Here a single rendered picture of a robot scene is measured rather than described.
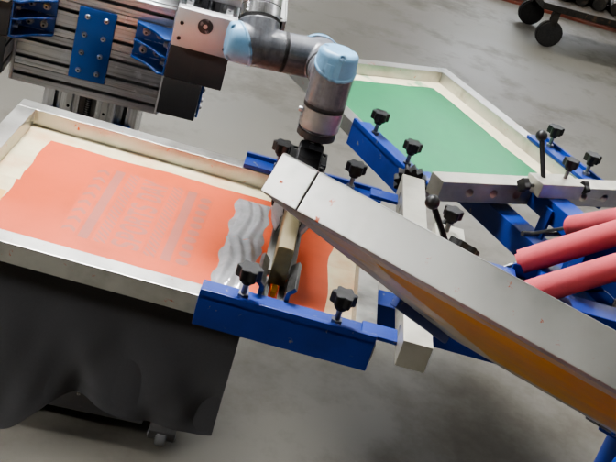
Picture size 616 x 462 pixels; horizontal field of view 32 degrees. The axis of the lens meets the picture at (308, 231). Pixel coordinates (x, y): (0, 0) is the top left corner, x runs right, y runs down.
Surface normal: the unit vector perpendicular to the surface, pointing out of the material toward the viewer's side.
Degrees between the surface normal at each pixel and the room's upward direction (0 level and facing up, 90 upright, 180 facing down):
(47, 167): 0
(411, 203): 0
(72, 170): 0
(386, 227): 58
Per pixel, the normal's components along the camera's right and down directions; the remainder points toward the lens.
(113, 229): 0.26, -0.86
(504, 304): -0.33, -0.25
